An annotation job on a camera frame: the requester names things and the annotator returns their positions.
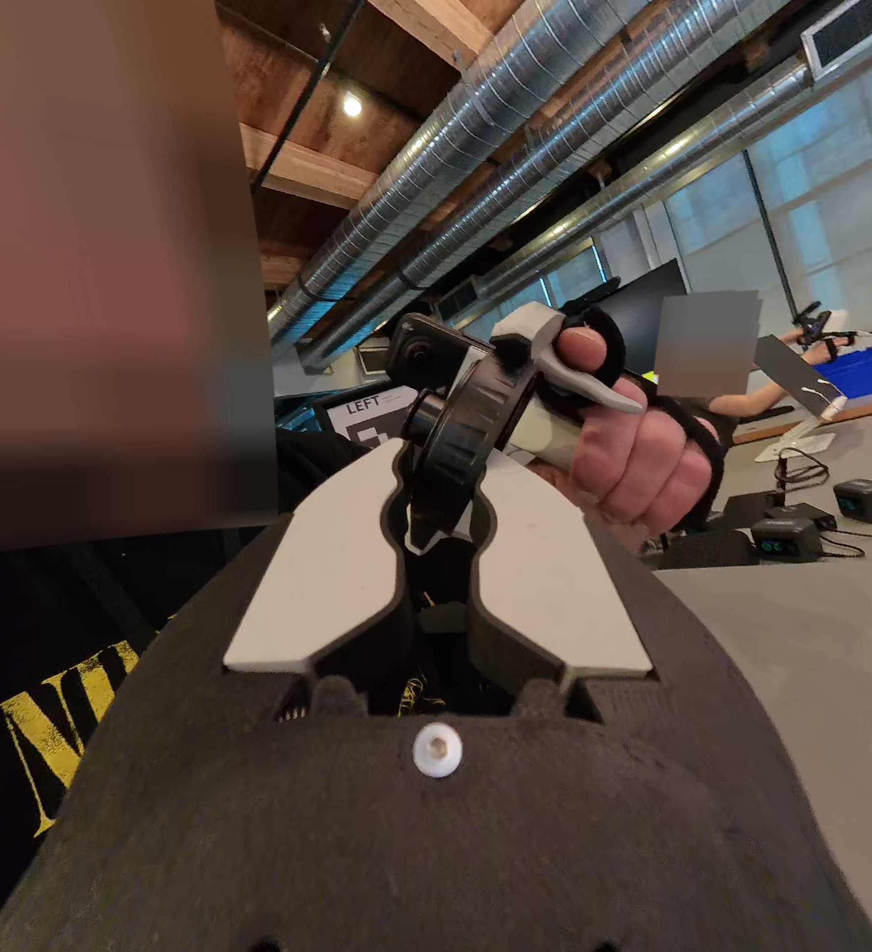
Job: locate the black wall screen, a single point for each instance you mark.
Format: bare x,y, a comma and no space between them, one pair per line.
637,313

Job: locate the black bottle lid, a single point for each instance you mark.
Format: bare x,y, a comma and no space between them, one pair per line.
466,424

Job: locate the person's left hand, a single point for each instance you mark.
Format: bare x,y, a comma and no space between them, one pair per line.
645,469

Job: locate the silver ventilation duct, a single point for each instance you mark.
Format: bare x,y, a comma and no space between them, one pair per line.
674,164
451,142
555,164

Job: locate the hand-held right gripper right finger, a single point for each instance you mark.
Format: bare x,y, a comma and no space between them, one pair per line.
563,580

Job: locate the wooden top desk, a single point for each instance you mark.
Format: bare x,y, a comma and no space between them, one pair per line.
853,417

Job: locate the black yellow printed shirt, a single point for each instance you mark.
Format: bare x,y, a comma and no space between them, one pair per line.
49,714

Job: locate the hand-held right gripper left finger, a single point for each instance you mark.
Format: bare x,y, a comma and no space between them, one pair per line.
310,588

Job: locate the wooden ceiling beam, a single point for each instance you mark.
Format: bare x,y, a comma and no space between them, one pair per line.
310,167

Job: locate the small blue plastic bin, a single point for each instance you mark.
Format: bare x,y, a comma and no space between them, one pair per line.
868,372

